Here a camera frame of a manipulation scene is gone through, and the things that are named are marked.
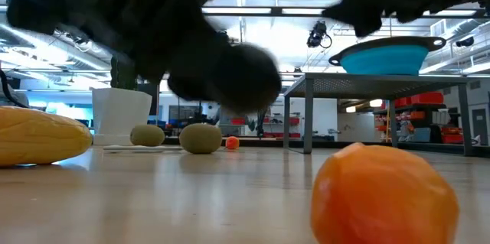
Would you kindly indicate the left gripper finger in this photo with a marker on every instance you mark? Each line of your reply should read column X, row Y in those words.
column 180, row 64

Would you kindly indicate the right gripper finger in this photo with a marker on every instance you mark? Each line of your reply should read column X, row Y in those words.
column 360, row 7

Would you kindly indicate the blue collapsible bowl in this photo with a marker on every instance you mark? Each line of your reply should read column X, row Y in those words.
column 383, row 60

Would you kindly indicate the dark avocado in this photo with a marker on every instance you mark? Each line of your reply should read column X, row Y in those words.
column 252, row 79

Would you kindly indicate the green-brown kiwi fruit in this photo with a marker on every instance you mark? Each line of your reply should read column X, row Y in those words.
column 201, row 138
column 147, row 135

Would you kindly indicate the silver knife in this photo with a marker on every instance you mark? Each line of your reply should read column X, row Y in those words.
column 141, row 147

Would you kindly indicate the small orange stemmed fruit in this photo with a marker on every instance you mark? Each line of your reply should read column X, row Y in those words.
column 383, row 198
column 232, row 143

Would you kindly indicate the yellow corn cob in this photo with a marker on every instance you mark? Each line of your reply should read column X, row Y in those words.
column 38, row 137

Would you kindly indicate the black monitor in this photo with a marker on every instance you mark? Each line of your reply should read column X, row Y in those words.
column 151, row 98

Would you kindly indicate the green cactus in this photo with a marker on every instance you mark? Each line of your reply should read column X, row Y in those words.
column 122, row 77

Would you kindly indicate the white plant pot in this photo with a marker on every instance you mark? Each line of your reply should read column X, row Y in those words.
column 120, row 116

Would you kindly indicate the grey perforated metal shelf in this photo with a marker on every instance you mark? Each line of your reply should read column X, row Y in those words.
column 383, row 83

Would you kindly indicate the black overhead light bar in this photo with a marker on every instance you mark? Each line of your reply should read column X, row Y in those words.
column 275, row 11

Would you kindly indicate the shelf rack with red bins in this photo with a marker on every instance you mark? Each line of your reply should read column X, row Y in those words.
column 425, row 98

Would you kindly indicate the grey door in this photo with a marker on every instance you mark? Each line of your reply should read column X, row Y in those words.
column 479, row 125

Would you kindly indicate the black overhead camera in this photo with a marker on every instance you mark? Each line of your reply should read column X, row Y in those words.
column 317, row 35

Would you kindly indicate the black aluminium table frame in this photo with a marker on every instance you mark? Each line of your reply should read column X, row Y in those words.
column 344, row 144

